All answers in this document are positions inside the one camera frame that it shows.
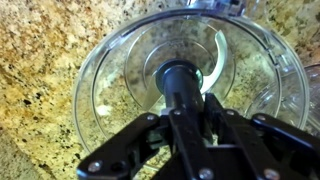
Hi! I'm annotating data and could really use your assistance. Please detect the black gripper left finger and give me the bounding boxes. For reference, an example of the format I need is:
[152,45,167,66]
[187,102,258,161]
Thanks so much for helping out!
[76,93,214,180]

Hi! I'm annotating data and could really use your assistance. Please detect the clear plastic blender jar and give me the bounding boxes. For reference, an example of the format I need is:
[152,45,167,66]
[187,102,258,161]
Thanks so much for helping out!
[71,0,311,171]

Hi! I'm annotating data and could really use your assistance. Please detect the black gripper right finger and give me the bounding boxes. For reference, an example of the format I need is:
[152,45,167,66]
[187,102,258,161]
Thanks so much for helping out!
[204,93,320,180]

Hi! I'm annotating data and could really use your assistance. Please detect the blue hub blender blade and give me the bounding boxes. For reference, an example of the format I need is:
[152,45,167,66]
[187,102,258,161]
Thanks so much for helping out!
[141,29,229,116]

